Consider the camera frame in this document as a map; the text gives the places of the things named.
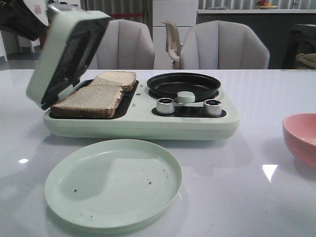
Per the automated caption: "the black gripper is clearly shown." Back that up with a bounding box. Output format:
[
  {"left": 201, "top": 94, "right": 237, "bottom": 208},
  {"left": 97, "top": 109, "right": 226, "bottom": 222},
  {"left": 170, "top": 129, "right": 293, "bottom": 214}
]
[{"left": 0, "top": 0, "right": 46, "bottom": 40}]

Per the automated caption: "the breakfast maker lid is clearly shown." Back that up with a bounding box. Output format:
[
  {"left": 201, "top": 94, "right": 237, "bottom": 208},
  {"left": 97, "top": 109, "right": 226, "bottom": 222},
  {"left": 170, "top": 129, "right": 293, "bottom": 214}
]
[{"left": 26, "top": 4, "right": 111, "bottom": 110}]

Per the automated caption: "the bread slice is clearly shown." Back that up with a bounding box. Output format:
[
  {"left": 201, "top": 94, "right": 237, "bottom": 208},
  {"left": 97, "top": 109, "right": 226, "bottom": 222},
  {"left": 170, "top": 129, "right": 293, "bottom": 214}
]
[
  {"left": 51, "top": 85, "right": 123, "bottom": 119},
  {"left": 89, "top": 71, "right": 136, "bottom": 92}
]

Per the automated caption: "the pink bowl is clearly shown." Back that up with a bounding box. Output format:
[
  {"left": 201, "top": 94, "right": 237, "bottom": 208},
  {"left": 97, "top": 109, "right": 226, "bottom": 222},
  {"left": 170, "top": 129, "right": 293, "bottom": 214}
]
[{"left": 282, "top": 113, "right": 316, "bottom": 168}]

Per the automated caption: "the mint green breakfast maker base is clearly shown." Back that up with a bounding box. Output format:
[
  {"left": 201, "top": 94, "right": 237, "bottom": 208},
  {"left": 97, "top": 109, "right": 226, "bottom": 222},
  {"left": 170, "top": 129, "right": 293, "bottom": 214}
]
[{"left": 43, "top": 79, "right": 239, "bottom": 140}]

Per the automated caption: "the left grey upholstered chair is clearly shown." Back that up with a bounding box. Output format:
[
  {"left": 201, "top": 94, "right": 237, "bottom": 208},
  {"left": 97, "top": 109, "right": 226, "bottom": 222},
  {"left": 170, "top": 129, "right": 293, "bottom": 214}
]
[{"left": 88, "top": 19, "right": 155, "bottom": 70}]

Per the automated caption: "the grey upholstered chair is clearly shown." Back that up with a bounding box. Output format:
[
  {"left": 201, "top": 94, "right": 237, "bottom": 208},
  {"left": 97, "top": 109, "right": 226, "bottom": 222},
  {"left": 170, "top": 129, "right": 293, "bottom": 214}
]
[
  {"left": 180, "top": 20, "right": 270, "bottom": 70},
  {"left": 88, "top": 19, "right": 155, "bottom": 70}
]

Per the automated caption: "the beige office chair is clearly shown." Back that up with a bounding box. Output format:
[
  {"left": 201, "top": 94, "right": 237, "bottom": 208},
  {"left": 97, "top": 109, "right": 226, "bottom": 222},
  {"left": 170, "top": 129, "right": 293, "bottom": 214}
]
[{"left": 161, "top": 21, "right": 182, "bottom": 70}]

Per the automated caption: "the white cabinet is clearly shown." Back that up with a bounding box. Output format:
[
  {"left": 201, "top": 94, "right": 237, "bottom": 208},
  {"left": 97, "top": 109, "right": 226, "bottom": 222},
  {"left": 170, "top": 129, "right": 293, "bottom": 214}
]
[{"left": 153, "top": 0, "right": 198, "bottom": 70}]

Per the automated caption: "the left silver control knob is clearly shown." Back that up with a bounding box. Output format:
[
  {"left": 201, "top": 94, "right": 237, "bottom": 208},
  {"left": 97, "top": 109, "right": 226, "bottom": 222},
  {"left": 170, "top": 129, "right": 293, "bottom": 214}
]
[{"left": 156, "top": 98, "right": 175, "bottom": 115}]

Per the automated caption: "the silver control knob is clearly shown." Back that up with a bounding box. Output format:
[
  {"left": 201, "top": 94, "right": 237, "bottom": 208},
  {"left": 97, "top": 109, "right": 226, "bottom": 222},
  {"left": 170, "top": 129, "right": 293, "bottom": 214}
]
[
  {"left": 202, "top": 99, "right": 222, "bottom": 117},
  {"left": 156, "top": 98, "right": 175, "bottom": 115}
]

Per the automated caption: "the mint green plate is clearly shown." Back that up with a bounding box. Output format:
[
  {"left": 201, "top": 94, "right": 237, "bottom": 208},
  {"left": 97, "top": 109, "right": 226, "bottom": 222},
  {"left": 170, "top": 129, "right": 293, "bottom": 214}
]
[{"left": 45, "top": 139, "right": 182, "bottom": 232}]

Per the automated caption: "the black round frying pan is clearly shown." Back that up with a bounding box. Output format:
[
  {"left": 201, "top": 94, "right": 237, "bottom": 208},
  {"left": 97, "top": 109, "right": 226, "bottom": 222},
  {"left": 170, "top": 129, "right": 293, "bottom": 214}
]
[{"left": 147, "top": 72, "right": 221, "bottom": 102}]

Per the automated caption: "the right grey upholstered chair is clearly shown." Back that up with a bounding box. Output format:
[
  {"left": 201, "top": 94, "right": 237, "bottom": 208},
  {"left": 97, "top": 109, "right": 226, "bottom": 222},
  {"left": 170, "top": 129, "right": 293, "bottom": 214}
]
[{"left": 180, "top": 20, "right": 270, "bottom": 70}]

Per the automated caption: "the right silver control knob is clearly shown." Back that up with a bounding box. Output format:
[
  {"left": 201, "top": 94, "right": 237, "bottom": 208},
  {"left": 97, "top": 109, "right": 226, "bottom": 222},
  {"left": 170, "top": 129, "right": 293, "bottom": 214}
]
[{"left": 202, "top": 99, "right": 222, "bottom": 117}]

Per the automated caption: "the fruit bowl on counter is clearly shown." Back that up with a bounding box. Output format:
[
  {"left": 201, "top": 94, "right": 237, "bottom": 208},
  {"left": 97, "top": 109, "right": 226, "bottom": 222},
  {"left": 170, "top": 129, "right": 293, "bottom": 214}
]
[{"left": 255, "top": 0, "right": 278, "bottom": 9}]

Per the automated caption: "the dark counter cabinet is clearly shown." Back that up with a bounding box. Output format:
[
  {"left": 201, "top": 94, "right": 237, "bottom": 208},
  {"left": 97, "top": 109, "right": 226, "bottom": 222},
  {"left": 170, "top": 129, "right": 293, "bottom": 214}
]
[{"left": 189, "top": 9, "right": 316, "bottom": 69}]

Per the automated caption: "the dark armchair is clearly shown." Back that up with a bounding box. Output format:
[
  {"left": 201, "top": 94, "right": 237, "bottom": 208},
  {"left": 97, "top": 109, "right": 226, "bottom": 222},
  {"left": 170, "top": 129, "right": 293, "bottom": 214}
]
[{"left": 282, "top": 24, "right": 316, "bottom": 69}]

